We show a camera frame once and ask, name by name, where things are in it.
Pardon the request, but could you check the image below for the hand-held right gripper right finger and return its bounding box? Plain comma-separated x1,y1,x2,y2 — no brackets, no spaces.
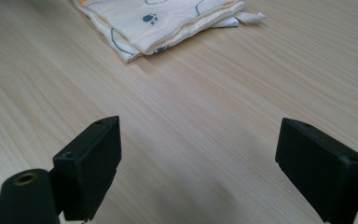
274,117,358,224

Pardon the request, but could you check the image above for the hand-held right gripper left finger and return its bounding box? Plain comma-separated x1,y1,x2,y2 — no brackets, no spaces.
52,115,122,222

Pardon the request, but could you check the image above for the cream paw-print cloth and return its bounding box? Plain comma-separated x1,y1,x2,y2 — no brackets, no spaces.
73,0,268,63

